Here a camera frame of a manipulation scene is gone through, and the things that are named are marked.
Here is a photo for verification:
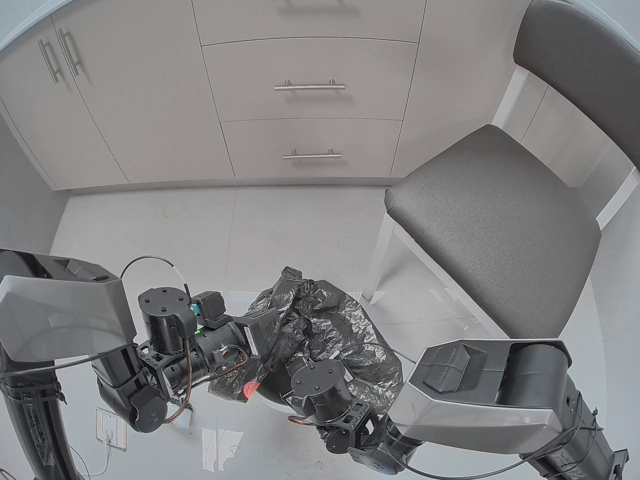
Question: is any white trash bin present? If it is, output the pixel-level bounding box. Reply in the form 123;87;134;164
254;368;303;414

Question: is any beige cabinet with drawers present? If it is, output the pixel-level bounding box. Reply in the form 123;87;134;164
0;0;640;194

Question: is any white cable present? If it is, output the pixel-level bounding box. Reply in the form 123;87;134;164
70;429;115;480

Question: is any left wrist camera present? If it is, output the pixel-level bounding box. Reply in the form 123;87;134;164
191;290;229;330

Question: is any black plastic bag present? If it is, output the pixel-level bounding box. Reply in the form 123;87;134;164
206;266;404;417

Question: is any crumpled white paper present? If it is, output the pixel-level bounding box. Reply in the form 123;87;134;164
167;402;194;430

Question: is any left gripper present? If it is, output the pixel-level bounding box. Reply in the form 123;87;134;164
198;307;280;377

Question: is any grey chair white frame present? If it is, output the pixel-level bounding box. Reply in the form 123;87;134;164
362;0;640;341

